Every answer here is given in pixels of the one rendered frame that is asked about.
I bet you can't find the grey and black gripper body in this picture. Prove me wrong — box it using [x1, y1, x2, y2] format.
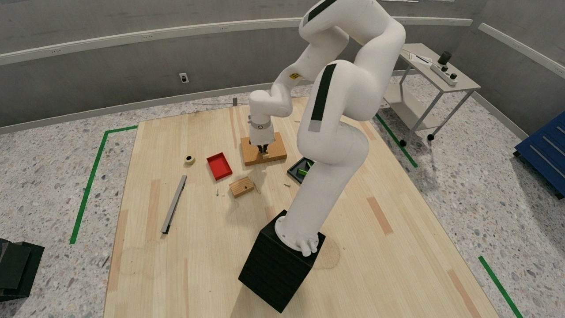
[249, 121, 275, 146]

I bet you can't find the grey long flat bar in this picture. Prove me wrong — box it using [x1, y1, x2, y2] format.
[160, 175, 187, 234]

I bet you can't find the red open tray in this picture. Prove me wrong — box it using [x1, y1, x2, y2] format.
[207, 152, 233, 181]

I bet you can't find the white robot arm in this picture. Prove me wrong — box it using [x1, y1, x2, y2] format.
[247, 0, 406, 257]

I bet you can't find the beige hollow cylinder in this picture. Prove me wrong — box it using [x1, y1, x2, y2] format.
[184, 154, 196, 165]

